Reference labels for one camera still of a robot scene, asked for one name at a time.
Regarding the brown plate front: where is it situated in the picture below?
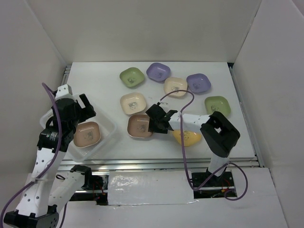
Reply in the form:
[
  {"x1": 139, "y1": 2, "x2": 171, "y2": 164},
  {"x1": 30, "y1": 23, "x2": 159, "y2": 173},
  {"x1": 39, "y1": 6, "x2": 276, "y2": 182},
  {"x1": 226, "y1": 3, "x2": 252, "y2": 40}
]
[{"x1": 127, "y1": 114, "x2": 152, "y2": 139}]

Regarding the brown plate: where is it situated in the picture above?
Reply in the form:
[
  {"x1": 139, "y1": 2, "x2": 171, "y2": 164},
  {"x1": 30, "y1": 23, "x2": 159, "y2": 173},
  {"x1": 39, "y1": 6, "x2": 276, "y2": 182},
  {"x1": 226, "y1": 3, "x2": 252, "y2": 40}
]
[
  {"x1": 73, "y1": 122, "x2": 101, "y2": 148},
  {"x1": 127, "y1": 114, "x2": 152, "y2": 139}
]

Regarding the yellow plate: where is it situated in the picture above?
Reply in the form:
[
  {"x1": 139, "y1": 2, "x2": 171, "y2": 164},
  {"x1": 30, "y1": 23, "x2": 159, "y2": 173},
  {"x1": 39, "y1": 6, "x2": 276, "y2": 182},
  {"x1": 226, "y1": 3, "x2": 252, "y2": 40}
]
[{"x1": 172, "y1": 130, "x2": 202, "y2": 147}]

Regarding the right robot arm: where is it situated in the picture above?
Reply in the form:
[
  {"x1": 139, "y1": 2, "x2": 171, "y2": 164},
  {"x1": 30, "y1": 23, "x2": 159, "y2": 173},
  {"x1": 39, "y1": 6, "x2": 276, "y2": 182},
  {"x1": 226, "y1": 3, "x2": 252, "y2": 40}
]
[{"x1": 145, "y1": 103, "x2": 240, "y2": 191}]

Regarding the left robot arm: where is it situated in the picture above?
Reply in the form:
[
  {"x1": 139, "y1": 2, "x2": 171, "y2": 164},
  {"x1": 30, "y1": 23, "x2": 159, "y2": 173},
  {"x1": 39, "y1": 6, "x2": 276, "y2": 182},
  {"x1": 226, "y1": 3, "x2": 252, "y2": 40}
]
[{"x1": 0, "y1": 94, "x2": 96, "y2": 228}]

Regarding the cream plate left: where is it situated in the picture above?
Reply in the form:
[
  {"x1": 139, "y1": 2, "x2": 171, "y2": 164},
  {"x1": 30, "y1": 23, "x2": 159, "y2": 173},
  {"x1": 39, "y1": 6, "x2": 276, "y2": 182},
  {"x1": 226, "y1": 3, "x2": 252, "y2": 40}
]
[{"x1": 120, "y1": 92, "x2": 147, "y2": 115}]

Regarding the cream plate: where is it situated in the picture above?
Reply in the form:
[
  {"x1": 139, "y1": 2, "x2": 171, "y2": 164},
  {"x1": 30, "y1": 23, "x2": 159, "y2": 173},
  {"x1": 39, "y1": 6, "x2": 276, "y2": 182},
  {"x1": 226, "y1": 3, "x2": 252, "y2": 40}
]
[
  {"x1": 163, "y1": 77, "x2": 188, "y2": 97},
  {"x1": 120, "y1": 92, "x2": 147, "y2": 115}
]

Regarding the cream plate right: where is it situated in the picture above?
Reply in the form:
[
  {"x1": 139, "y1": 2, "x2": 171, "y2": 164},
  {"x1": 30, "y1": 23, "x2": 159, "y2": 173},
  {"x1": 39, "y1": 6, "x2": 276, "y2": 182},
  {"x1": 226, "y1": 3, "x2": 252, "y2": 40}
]
[{"x1": 163, "y1": 77, "x2": 188, "y2": 97}]

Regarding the purple plate back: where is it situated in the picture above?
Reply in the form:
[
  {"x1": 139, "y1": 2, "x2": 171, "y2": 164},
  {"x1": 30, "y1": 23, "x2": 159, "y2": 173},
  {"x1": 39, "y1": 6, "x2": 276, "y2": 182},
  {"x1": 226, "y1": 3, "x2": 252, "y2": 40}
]
[{"x1": 146, "y1": 62, "x2": 171, "y2": 83}]

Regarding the purple plate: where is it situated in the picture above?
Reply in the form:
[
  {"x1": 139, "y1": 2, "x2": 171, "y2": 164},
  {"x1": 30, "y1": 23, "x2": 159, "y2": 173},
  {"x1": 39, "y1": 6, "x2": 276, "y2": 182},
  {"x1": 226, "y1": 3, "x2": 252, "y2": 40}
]
[
  {"x1": 186, "y1": 73, "x2": 211, "y2": 94},
  {"x1": 146, "y1": 62, "x2": 171, "y2": 83}
]

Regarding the green plate left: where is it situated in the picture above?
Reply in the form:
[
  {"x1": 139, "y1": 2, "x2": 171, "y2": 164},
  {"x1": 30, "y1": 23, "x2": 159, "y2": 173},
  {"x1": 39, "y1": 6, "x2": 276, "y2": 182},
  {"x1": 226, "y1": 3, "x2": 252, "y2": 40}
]
[{"x1": 119, "y1": 67, "x2": 145, "y2": 88}]

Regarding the green plate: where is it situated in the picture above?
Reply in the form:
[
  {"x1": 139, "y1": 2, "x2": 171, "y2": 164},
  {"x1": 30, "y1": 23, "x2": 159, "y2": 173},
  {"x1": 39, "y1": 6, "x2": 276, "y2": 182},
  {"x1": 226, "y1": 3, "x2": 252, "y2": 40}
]
[
  {"x1": 119, "y1": 67, "x2": 145, "y2": 88},
  {"x1": 204, "y1": 96, "x2": 231, "y2": 117}
]

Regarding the purple plate right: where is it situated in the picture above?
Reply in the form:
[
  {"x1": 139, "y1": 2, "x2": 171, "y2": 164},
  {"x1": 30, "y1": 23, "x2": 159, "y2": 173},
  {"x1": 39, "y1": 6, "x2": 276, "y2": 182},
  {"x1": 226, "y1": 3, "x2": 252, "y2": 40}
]
[{"x1": 186, "y1": 73, "x2": 211, "y2": 94}]

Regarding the green plate right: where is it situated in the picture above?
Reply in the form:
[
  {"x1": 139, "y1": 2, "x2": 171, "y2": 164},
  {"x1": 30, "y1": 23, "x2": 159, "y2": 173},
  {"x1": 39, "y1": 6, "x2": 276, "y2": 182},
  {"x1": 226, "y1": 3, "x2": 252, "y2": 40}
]
[{"x1": 204, "y1": 96, "x2": 231, "y2": 117}]

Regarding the white cover panel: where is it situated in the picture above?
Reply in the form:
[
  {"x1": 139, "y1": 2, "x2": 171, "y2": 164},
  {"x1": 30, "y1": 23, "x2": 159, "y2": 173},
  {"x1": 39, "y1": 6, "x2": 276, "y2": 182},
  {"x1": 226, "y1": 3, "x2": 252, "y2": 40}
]
[{"x1": 107, "y1": 171, "x2": 195, "y2": 206}]

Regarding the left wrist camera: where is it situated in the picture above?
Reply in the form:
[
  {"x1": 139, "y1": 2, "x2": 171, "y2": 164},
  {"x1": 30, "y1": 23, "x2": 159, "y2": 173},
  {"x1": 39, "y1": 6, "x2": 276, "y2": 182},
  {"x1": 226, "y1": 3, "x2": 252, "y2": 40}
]
[{"x1": 55, "y1": 84, "x2": 73, "y2": 100}]

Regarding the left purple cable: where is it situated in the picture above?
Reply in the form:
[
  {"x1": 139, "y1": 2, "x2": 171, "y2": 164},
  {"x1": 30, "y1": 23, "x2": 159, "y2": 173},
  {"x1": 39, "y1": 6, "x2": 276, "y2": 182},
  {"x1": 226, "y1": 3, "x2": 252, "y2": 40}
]
[{"x1": 0, "y1": 82, "x2": 67, "y2": 228}]

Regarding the aluminium rail frame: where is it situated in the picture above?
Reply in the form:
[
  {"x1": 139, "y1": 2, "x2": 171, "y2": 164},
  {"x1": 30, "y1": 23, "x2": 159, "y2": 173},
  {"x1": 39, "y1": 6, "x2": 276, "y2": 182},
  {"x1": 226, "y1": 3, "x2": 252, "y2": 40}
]
[{"x1": 63, "y1": 62, "x2": 259, "y2": 171}]

